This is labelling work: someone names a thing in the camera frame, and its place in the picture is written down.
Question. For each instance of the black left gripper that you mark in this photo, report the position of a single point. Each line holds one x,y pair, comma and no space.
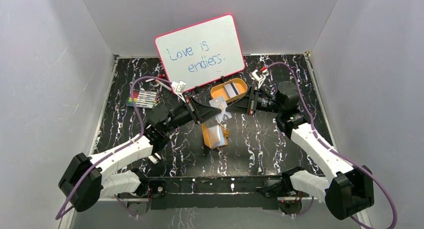
194,109

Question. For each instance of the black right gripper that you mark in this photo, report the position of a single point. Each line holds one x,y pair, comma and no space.
244,105

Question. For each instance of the orange leather card holder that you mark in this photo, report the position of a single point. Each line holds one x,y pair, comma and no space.
215,136

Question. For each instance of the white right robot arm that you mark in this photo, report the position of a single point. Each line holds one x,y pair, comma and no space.
345,189

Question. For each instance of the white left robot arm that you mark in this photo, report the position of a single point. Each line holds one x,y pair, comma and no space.
89,178

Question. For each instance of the card with black stripe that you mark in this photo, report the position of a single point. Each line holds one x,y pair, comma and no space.
231,90

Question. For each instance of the orange oval tray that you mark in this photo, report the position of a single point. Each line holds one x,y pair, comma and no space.
218,90

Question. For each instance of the black whiteboard stand foot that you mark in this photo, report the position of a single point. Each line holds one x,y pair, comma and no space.
223,79

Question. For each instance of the white marker pen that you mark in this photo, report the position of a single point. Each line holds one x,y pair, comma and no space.
163,85

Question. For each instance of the pack of coloured markers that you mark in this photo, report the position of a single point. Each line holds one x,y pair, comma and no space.
145,98

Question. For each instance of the pink framed whiteboard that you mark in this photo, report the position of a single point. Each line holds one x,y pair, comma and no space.
201,53

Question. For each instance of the small white object on table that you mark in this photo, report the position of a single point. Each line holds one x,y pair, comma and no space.
155,158

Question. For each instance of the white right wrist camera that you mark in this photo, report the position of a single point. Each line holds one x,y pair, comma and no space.
260,76

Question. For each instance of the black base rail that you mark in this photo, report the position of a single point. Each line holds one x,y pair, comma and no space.
215,187

